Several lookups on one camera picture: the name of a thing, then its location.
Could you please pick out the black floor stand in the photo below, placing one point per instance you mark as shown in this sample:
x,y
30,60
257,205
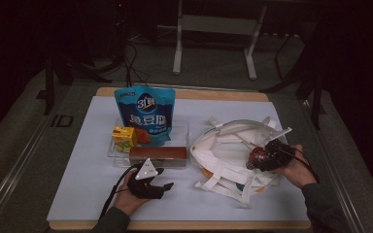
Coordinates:
x,y
49,87

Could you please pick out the brown rectangular box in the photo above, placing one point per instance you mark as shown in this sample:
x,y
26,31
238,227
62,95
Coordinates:
x,y
158,152

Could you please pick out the person's right hand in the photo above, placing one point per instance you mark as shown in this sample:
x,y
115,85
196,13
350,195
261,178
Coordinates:
x,y
299,171

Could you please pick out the black tripod stand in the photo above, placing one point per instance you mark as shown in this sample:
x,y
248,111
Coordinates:
x,y
315,93

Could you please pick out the white canvas tote bag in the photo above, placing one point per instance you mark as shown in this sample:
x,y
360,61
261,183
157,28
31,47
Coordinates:
x,y
220,161

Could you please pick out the clear plastic tray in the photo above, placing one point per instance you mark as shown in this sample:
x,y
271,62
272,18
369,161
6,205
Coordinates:
x,y
178,136

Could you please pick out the person's left hand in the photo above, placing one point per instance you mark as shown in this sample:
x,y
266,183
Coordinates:
x,y
126,202

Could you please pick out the blue snack pouch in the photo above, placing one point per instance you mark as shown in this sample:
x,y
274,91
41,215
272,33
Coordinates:
x,y
145,110

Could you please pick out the white table mat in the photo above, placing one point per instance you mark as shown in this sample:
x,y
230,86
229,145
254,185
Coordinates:
x,y
187,204

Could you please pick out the white metal stand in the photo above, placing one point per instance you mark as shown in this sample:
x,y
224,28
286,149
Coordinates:
x,y
218,25

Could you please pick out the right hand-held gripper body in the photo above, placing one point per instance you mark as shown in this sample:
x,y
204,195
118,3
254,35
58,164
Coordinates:
x,y
277,155

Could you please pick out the red-lidded candy jar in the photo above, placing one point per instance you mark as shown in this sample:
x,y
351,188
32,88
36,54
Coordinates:
x,y
255,157

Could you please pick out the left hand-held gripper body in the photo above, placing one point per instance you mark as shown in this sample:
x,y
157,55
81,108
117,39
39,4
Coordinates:
x,y
144,189

